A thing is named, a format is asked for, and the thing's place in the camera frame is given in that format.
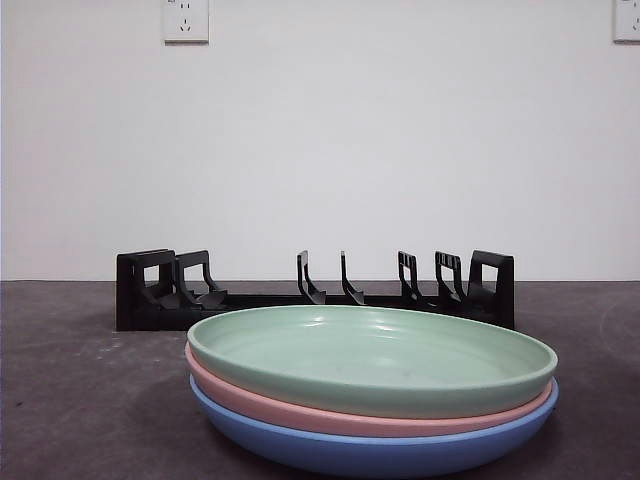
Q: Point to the white wall socket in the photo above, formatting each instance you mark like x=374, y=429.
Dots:
x=186, y=22
x=629, y=25

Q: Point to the black plastic plate rack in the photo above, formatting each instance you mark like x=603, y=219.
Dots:
x=145, y=315

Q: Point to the green plate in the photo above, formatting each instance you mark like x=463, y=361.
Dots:
x=350, y=360

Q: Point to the blue plate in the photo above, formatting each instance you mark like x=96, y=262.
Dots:
x=375, y=455

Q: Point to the pink plate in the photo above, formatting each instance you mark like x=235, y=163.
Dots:
x=310, y=422

